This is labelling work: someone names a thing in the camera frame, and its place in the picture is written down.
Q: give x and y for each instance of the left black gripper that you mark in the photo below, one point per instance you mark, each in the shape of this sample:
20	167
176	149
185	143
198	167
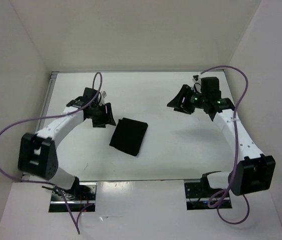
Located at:
107	118

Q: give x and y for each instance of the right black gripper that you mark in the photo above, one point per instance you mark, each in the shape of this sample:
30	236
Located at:
185	91

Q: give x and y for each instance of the black skirt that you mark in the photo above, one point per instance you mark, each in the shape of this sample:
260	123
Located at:
128	136

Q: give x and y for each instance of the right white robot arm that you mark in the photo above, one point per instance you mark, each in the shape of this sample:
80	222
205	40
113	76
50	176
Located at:
253	171

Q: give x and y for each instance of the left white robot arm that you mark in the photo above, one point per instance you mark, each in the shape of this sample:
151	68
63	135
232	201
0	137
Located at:
38	151

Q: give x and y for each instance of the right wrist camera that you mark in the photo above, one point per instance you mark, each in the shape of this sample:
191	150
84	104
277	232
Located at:
197	84

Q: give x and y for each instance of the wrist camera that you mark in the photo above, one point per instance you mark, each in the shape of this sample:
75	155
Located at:
197	84
102	97

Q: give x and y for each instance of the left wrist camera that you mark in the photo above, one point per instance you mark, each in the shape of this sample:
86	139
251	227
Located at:
102	97

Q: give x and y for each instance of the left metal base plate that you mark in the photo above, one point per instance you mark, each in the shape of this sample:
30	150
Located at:
86	201

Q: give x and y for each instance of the metal base plate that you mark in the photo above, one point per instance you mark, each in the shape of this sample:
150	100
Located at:
86	201
197	196

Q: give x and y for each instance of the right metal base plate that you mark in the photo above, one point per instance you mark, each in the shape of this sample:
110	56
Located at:
197	196

